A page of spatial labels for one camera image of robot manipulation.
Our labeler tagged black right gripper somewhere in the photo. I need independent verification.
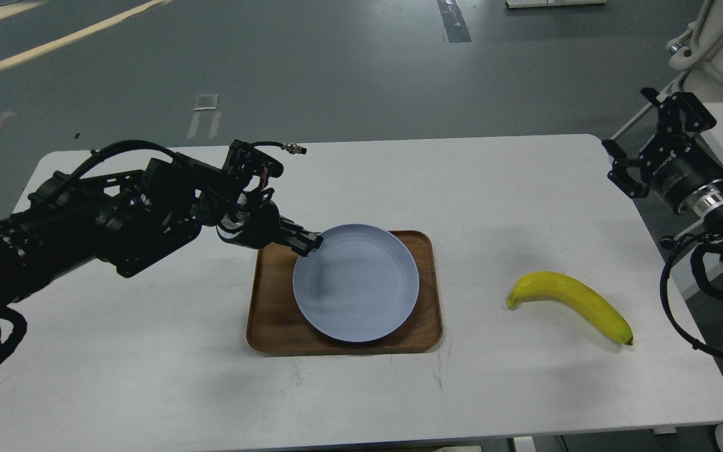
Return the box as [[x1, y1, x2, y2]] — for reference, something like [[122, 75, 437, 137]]
[[601, 88, 723, 215]]

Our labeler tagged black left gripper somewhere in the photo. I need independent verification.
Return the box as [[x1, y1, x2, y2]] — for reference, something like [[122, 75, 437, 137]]
[[217, 201, 324, 257]]

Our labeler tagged light blue plate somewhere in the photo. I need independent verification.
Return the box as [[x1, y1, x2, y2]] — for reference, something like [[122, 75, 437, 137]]
[[292, 223, 420, 343]]

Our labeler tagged yellow banana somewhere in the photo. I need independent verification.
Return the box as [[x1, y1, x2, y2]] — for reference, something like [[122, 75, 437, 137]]
[[506, 271, 634, 346]]

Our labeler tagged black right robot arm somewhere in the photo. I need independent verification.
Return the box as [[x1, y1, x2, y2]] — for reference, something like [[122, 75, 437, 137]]
[[602, 87, 723, 360]]

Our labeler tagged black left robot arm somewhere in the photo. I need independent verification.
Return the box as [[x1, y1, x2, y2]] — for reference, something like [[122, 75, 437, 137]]
[[0, 140, 323, 365]]

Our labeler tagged brown wooden tray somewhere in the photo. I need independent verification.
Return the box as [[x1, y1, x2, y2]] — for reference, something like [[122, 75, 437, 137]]
[[246, 230, 444, 357]]

